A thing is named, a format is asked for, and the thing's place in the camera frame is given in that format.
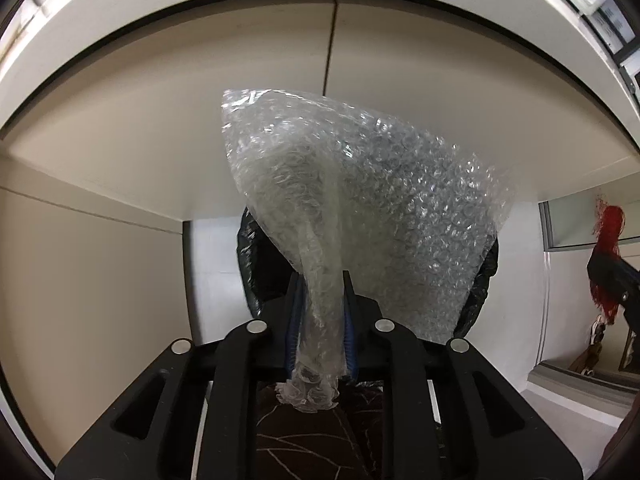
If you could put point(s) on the bin with black bag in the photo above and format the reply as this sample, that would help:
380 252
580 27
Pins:
252 265

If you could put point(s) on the red mesh net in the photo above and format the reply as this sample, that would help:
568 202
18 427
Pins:
611 225

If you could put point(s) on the clear bubble wrap sheet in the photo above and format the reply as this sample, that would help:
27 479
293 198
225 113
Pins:
380 200

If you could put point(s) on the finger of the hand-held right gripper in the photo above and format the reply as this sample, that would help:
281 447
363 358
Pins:
607 267

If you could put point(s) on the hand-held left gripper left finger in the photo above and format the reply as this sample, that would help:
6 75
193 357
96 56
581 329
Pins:
295 320

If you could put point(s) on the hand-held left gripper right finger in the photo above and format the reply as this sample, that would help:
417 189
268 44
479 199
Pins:
350 330

